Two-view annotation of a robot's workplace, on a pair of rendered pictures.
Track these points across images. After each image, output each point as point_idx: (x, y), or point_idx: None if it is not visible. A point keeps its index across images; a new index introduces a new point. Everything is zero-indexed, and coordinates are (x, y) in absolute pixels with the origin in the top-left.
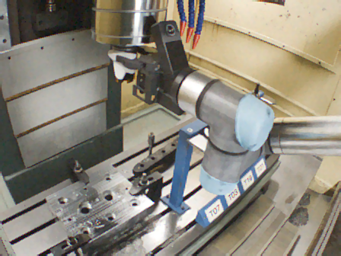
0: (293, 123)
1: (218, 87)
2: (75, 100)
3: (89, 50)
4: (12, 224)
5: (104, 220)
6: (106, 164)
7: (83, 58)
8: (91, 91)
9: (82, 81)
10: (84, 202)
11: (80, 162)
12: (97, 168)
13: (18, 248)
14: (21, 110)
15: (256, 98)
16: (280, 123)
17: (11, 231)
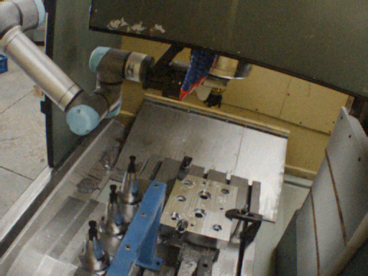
0: (69, 76)
1: (126, 50)
2: (323, 231)
3: (355, 195)
4: (244, 182)
5: (182, 193)
6: (245, 270)
7: (349, 195)
8: (327, 247)
9: (336, 222)
10: (210, 198)
11: None
12: (249, 261)
13: (221, 175)
14: (321, 174)
15: (104, 49)
16: (77, 84)
17: (238, 180)
